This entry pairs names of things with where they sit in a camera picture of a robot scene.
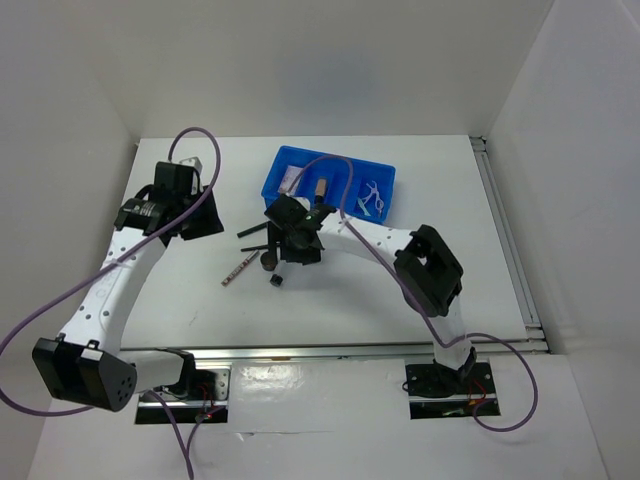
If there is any beige foundation bottle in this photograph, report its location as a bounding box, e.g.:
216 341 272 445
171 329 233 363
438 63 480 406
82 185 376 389
314 177 328 204

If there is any clear bottle black cap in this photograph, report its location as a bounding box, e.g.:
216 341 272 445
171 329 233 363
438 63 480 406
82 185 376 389
270 274 283 287

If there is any clear blush palette case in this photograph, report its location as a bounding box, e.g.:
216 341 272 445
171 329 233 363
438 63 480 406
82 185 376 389
278 165 303 194

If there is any mint green spatula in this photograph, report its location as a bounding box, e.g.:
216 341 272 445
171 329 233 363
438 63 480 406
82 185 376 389
357 198 374 217

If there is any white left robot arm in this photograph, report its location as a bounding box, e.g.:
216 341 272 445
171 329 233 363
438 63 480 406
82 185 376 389
32 157 224 412

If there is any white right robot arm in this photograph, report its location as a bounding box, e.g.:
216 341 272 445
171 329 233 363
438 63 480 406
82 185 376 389
265 194 476 392

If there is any black makeup brush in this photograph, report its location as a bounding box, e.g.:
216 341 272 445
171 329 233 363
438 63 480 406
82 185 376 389
240 244 270 253

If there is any dark green gold mascara tube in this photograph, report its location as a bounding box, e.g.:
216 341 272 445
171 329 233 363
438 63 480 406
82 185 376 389
236 221 269 238

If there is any round brown cosmetic jar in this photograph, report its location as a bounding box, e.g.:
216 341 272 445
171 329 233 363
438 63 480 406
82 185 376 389
260 251 278 272

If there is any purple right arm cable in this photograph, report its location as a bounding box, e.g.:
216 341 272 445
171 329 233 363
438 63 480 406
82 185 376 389
285 154 540 432

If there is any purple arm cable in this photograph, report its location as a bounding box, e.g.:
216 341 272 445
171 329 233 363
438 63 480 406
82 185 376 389
0 127 223 479
285 154 540 432

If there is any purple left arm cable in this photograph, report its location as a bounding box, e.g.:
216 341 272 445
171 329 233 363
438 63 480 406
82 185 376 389
0 127 223 479

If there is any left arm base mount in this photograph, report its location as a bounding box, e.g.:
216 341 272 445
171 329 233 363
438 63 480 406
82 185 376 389
135 365 231 425

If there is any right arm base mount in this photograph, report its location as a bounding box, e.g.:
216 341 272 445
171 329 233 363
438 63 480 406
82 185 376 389
401 362 501 420

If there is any aluminium front rail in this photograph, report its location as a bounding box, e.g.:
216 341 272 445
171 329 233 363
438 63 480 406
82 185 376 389
119 342 451 365

